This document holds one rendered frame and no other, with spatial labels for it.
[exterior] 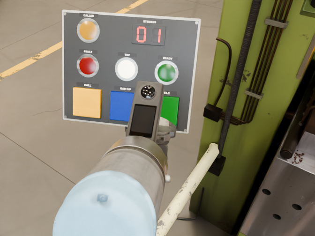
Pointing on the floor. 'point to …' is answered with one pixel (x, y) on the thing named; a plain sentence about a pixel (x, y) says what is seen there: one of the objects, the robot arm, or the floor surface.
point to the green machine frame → (293, 62)
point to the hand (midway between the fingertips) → (157, 118)
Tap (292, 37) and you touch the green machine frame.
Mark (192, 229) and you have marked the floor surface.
